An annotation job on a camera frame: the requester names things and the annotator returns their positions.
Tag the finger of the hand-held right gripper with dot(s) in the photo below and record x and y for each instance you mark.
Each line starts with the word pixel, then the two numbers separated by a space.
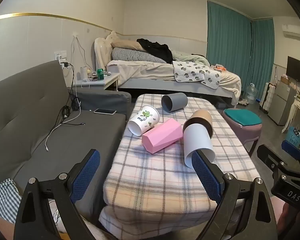
pixel 267 155
pixel 293 150

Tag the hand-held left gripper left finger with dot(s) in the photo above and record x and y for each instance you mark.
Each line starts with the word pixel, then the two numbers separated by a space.
pixel 86 175

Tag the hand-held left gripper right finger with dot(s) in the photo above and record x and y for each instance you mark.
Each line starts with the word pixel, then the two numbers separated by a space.
pixel 207 177

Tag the plain white cup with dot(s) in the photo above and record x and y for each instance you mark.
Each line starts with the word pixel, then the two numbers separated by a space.
pixel 196 137

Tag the brown cup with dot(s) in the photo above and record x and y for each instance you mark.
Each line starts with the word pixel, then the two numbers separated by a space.
pixel 202 117

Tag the pink faceted cup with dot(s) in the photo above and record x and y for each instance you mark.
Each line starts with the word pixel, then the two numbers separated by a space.
pixel 162 135

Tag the white cup with green print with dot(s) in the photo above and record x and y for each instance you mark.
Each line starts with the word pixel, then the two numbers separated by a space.
pixel 146 120

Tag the grey cup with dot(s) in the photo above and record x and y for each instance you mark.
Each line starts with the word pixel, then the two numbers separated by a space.
pixel 176 101

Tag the person's right hand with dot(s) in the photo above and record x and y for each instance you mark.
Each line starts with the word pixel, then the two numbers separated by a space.
pixel 280 215

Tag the blue basket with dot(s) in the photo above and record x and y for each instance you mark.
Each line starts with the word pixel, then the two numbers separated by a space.
pixel 295 136

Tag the purple plastic stool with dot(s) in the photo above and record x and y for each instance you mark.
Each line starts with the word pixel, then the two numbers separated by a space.
pixel 242 135

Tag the teal seat cushion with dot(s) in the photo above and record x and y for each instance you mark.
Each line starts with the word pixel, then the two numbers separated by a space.
pixel 243 117

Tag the grey fridge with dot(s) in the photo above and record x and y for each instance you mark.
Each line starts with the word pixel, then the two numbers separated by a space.
pixel 282 102

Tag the plaid covered table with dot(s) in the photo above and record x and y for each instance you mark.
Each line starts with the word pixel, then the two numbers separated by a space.
pixel 152 180

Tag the clear water jug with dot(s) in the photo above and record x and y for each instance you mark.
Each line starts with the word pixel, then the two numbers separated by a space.
pixel 251 95

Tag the white smartphone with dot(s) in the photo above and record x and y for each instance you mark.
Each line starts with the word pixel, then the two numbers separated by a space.
pixel 105 111

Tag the black television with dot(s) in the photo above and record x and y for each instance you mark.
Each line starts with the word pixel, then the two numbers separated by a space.
pixel 297 71

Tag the grey sofa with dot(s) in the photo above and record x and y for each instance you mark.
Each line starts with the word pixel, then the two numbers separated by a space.
pixel 27 120

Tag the checked shorts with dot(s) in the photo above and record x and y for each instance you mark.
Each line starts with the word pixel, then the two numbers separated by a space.
pixel 3 197

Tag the white bedside table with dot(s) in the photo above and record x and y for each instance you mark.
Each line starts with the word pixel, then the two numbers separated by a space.
pixel 107 80

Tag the orange packet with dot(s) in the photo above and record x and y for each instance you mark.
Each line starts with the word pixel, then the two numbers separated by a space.
pixel 220 67

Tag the narrow teal curtain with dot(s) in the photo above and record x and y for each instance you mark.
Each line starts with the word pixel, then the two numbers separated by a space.
pixel 262 55

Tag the green can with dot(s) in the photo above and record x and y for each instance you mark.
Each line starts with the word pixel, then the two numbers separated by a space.
pixel 100 74

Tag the white cylinder container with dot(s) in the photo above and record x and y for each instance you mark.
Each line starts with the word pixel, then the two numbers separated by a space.
pixel 84 73

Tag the patterned quilted mat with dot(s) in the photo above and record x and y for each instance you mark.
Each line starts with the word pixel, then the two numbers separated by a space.
pixel 190 71

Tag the bed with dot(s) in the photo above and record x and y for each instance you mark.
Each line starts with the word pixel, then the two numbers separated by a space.
pixel 145 76

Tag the white air conditioner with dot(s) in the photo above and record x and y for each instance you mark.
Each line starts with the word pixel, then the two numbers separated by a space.
pixel 295 32

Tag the pale green blanket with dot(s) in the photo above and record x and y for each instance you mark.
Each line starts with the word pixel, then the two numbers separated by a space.
pixel 190 57

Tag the cream headboard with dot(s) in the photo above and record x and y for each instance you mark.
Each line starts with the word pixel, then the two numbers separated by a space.
pixel 101 52

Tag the wide teal curtain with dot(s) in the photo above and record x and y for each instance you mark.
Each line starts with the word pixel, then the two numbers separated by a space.
pixel 227 32

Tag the checked pillow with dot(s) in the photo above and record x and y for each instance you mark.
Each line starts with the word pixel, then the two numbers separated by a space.
pixel 132 54

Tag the beige pillow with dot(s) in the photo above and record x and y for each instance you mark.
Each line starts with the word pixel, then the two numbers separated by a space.
pixel 126 45

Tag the black clothes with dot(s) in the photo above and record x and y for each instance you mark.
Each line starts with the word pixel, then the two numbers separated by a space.
pixel 157 48

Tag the wall socket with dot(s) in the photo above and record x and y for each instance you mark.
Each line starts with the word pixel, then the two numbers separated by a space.
pixel 61 55

